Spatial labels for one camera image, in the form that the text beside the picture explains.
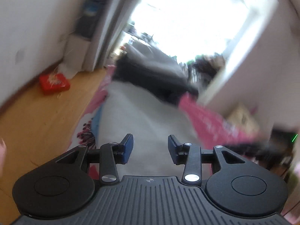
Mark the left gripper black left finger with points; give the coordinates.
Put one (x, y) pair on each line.
(108, 156)

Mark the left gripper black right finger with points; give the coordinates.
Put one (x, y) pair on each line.
(192, 156)

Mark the pink floral bed blanket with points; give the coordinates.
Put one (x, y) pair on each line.
(211, 128)

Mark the white fabric storage bag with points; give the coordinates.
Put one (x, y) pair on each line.
(129, 109)

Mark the cream wooden cabinet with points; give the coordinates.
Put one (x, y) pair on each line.
(241, 118)

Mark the black garment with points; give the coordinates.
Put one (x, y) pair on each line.
(148, 67)

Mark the red package on floor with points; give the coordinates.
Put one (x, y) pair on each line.
(53, 83)

